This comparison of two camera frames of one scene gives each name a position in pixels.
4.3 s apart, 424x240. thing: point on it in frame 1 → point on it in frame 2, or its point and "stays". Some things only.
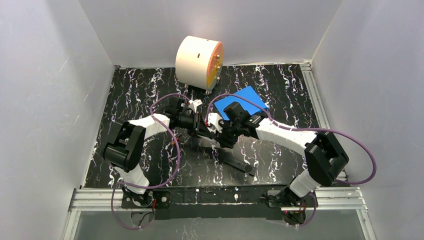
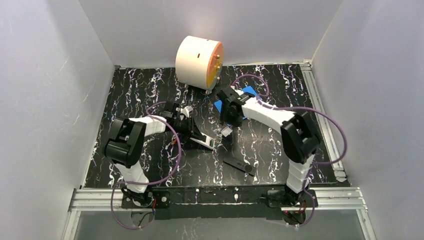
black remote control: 248,169 stays
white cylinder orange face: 199,62 stays
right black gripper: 224,137 → 232,122
